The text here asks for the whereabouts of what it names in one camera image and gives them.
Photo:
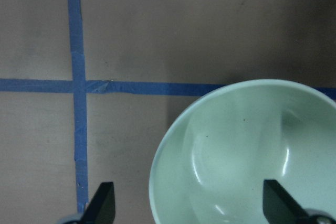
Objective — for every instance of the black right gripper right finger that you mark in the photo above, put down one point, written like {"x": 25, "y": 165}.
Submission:
{"x": 279, "y": 207}

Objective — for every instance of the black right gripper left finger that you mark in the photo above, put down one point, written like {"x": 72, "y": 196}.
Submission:
{"x": 102, "y": 206}

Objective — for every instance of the light green bowl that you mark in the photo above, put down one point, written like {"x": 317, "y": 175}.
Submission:
{"x": 212, "y": 162}

